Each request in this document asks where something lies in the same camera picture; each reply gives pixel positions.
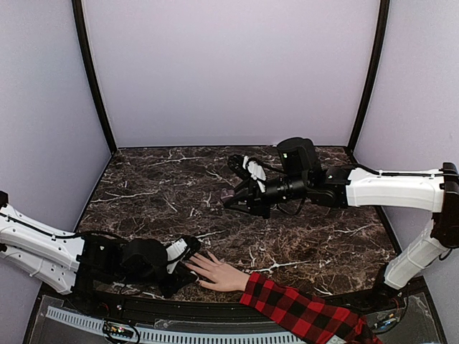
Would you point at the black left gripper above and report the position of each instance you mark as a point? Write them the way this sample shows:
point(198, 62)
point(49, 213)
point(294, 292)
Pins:
point(178, 280)

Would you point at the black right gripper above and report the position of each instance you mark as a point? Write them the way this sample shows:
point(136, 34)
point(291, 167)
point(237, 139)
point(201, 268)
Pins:
point(257, 203)

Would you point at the white nail polish cap brush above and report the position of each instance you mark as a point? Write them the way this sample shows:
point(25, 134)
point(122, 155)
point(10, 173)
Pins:
point(196, 277)

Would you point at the red plaid sleeve forearm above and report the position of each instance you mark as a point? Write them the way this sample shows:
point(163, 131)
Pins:
point(309, 318)

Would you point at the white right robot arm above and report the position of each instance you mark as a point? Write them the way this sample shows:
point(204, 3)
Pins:
point(434, 190)

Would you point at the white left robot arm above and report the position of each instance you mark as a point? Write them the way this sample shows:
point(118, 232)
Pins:
point(72, 262)

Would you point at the mannequin hand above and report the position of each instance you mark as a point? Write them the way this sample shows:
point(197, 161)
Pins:
point(214, 274)

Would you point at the small green circuit board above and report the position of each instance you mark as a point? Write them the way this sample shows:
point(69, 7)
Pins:
point(113, 329)

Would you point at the right wiring board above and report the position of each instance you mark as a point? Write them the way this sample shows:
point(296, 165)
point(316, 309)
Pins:
point(387, 323)

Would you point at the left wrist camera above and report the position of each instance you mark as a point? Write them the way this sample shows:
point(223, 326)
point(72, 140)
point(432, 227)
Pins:
point(183, 248)

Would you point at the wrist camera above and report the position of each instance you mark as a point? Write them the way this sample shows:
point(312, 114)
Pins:
point(183, 248)
point(249, 171)

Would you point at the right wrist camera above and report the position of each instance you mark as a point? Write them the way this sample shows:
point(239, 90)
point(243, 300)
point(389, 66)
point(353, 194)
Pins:
point(249, 171)

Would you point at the grey slotted cable duct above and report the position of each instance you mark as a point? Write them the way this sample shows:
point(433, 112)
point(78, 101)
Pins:
point(145, 334)

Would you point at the black front table rail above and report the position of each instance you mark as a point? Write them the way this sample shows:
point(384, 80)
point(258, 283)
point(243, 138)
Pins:
point(133, 308)

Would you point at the black right frame post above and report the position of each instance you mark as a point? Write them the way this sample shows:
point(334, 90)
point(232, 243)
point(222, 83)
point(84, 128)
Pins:
point(380, 31)

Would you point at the black frame post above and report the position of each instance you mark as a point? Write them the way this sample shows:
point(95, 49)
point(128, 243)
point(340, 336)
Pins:
point(92, 79)
point(380, 31)

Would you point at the black left frame post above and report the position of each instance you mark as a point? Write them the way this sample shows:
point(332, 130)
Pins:
point(92, 79)

